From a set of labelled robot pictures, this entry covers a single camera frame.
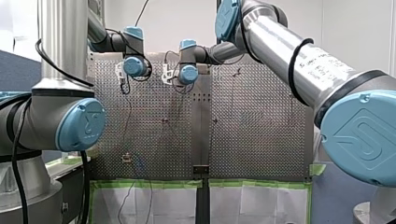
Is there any grey board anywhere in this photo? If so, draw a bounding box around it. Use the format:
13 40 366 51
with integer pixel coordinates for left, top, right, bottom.
311 161 379 224

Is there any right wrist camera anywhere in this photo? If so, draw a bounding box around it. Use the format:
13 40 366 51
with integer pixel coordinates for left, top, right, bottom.
161 63 176 86

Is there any black box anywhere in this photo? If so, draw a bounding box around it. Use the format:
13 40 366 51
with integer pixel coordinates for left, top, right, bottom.
57 167 93 224

